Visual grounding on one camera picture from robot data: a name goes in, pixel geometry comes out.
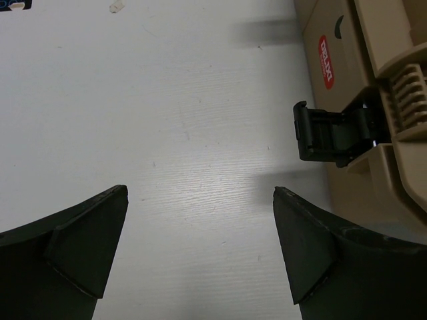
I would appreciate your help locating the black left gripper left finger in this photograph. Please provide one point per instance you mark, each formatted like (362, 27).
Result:
(57, 267)

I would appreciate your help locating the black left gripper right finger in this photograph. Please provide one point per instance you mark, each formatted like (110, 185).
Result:
(339, 270)

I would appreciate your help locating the tan plastic toolbox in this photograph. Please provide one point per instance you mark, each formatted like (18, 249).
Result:
(367, 64)

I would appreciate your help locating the blue table label left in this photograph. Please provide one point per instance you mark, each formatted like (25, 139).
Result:
(9, 5)

